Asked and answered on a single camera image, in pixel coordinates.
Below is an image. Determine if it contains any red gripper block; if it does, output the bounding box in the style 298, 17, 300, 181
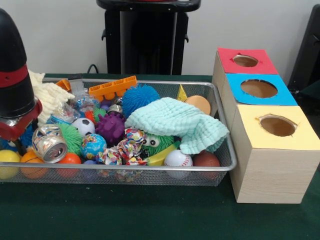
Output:
0, 98, 43, 156

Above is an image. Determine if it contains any blue spiky ball with eyes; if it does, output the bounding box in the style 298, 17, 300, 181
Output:
0, 124, 35, 153

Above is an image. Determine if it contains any crushed silver drink can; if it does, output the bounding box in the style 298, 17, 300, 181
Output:
31, 124, 68, 164

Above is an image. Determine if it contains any cream muslin cloth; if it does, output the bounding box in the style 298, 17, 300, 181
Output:
27, 69, 76, 128

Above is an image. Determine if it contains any mint green muslin cloth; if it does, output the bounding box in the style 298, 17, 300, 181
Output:
124, 97, 230, 155

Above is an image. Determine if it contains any toy hamburger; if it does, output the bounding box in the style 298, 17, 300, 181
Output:
184, 95, 212, 116

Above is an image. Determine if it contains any wooden box with three holes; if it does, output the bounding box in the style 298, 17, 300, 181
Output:
211, 47, 320, 205

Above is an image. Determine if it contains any orange toy basketball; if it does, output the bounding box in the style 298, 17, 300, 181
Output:
19, 150, 49, 180

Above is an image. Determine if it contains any yellow smooth ball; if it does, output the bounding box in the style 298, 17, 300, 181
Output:
0, 149, 21, 180

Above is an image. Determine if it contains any orange red smooth ball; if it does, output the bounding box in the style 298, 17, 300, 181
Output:
56, 152, 82, 178

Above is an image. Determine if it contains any small toy soccer ball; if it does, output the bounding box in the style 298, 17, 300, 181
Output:
71, 117, 96, 138

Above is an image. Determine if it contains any blue globe ball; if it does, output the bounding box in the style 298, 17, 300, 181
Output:
79, 133, 108, 160

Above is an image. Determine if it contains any purple spiky ball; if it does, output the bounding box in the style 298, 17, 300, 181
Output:
95, 111, 126, 146

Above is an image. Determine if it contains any multicolour patterned cloth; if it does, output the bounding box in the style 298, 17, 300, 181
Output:
94, 127, 148, 166

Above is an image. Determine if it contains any plain blue spiky ball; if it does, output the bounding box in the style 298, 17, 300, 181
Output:
121, 83, 161, 118

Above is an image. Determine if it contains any white toy baseball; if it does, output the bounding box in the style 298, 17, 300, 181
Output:
164, 149, 194, 167

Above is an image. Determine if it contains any brown toy football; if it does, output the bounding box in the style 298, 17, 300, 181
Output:
192, 149, 221, 168

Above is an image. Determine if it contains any dark green side table cloth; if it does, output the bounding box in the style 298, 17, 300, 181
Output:
299, 80, 320, 101

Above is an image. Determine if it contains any black flat monitor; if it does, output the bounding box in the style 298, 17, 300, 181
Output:
287, 3, 320, 88

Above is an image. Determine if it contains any black cable loop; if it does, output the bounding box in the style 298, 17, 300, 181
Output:
86, 64, 101, 75

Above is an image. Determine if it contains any wire mesh bin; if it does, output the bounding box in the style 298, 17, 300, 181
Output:
0, 77, 238, 187

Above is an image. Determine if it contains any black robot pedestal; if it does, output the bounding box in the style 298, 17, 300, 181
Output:
96, 0, 202, 75

